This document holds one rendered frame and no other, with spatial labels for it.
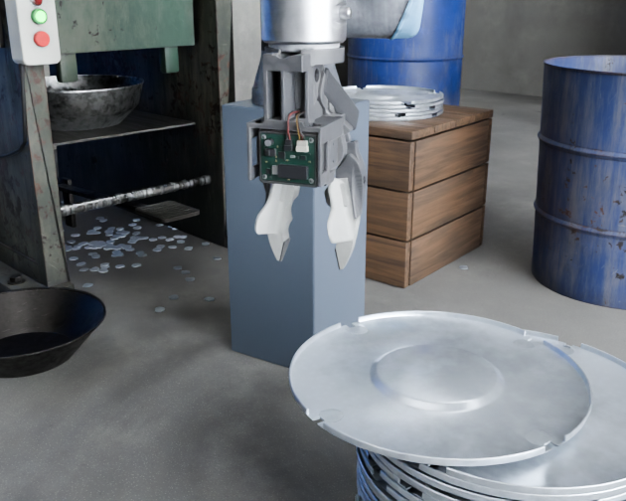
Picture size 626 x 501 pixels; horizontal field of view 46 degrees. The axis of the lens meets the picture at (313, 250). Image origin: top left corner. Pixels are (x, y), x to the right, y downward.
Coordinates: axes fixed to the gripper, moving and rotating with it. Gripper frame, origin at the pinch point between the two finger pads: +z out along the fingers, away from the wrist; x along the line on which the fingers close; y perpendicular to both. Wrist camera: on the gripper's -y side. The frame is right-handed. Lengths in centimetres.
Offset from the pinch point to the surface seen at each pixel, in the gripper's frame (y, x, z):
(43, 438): -8, -46, 38
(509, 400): 2.7, 20.7, 11.2
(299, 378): 6.0, 0.9, 11.2
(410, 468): 13.6, 14.1, 13.1
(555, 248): -94, 20, 28
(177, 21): -90, -69, -17
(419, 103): -99, -13, 0
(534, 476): 12.6, 23.9, 12.0
